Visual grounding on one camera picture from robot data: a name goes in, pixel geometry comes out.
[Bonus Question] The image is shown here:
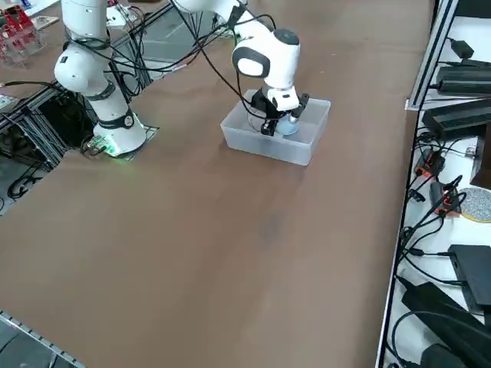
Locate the long black box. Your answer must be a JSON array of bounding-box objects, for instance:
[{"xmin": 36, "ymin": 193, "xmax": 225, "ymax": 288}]
[{"xmin": 421, "ymin": 97, "xmax": 491, "ymax": 136}]

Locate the aluminium upright profile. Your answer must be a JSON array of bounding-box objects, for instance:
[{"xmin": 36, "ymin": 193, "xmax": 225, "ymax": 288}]
[{"xmin": 405, "ymin": 0, "xmax": 460, "ymax": 112}]

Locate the dark brown block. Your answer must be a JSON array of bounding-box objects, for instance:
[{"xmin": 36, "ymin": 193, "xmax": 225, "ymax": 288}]
[{"xmin": 470, "ymin": 133, "xmax": 491, "ymax": 189}]

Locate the silver metal rail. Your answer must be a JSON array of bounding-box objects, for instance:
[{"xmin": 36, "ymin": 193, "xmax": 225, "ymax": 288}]
[{"xmin": 0, "ymin": 309, "xmax": 86, "ymax": 368}]

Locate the orange and black clamp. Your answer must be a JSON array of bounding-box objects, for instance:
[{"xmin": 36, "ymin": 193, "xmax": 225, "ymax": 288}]
[{"xmin": 428, "ymin": 180, "xmax": 463, "ymax": 219}]

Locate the round grey coaster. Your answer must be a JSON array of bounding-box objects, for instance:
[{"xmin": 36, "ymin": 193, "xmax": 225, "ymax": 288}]
[{"xmin": 459, "ymin": 186, "xmax": 491, "ymax": 224}]

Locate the small black power adapter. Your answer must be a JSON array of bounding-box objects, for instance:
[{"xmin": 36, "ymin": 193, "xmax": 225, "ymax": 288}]
[{"xmin": 449, "ymin": 37, "xmax": 476, "ymax": 61}]

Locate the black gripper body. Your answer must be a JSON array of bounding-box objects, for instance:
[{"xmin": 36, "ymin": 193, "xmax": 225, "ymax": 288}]
[{"xmin": 251, "ymin": 87, "xmax": 285, "ymax": 123}]

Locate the orange and black device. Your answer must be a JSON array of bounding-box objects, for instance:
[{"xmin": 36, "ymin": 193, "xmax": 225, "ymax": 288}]
[{"xmin": 415, "ymin": 149, "xmax": 447, "ymax": 178}]

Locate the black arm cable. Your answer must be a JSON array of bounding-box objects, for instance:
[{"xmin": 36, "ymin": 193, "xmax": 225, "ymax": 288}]
[{"xmin": 168, "ymin": 0, "xmax": 256, "ymax": 110}]

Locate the acrylic rack with red parts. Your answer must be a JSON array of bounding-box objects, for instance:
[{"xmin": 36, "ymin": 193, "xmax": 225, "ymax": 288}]
[{"xmin": 0, "ymin": 6, "xmax": 50, "ymax": 69}]

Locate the blue mesh pencil holder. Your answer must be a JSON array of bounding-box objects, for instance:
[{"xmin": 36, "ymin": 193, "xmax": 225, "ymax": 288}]
[{"xmin": 275, "ymin": 116, "xmax": 299, "ymax": 136}]

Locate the aluminium table frame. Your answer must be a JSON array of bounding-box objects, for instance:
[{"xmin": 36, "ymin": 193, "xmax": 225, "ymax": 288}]
[{"xmin": 0, "ymin": 76, "xmax": 97, "ymax": 173}]

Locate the wrist camera with black bracket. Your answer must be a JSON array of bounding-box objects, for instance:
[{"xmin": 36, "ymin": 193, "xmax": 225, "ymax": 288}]
[{"xmin": 290, "ymin": 93, "xmax": 311, "ymax": 125}]

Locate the brown board piece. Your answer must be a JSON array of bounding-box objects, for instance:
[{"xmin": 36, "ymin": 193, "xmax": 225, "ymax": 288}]
[{"xmin": 32, "ymin": 15, "xmax": 61, "ymax": 30}]

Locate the clear plastic box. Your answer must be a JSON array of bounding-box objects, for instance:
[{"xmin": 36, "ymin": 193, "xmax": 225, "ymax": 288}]
[{"xmin": 219, "ymin": 88, "xmax": 332, "ymax": 167}]

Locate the flat black box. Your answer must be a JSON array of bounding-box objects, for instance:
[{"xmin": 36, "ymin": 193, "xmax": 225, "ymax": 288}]
[{"xmin": 447, "ymin": 244, "xmax": 491, "ymax": 316}]

